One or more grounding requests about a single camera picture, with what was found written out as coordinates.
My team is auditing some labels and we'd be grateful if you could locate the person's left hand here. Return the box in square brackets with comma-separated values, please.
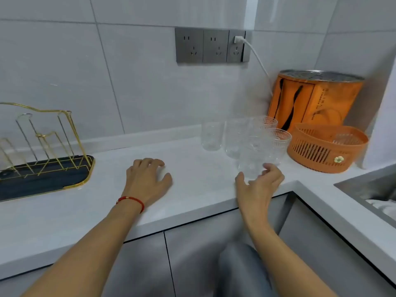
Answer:
[121, 157, 173, 211]

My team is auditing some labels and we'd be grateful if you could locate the person's right hand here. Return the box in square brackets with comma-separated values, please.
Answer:
[234, 163, 285, 229]

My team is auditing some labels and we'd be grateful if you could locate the clear embossed glass cup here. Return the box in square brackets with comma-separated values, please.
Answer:
[237, 136, 273, 182]
[224, 118, 250, 160]
[263, 128, 292, 167]
[247, 115, 278, 138]
[201, 120, 225, 151]

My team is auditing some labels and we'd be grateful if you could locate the gold wire cup rack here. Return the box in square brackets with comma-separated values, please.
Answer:
[0, 101, 96, 203]

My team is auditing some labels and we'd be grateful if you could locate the person's right forearm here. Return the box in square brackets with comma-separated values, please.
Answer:
[246, 219, 338, 297]

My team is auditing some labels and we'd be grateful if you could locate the person's left forearm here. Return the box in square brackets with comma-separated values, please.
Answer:
[20, 199, 144, 297]

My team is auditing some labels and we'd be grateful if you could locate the person's grey trouser leg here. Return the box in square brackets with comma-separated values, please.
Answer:
[213, 243, 278, 297]

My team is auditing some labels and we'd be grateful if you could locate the orange plastic basket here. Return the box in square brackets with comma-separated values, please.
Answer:
[287, 123, 369, 174]

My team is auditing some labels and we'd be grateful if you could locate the grey cabinet door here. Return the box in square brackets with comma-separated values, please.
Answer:
[163, 192, 291, 297]
[0, 231, 177, 297]
[278, 197, 396, 297]

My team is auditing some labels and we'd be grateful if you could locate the stainless steel sink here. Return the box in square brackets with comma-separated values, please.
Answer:
[333, 173, 396, 229]

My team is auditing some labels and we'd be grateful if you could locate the white cloth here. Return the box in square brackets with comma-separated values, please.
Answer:
[366, 198, 396, 222]

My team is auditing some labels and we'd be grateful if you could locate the red string bracelet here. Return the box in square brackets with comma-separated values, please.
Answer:
[116, 196, 145, 214]

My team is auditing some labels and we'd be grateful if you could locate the white power cable with plug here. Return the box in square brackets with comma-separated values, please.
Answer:
[233, 35, 274, 96]

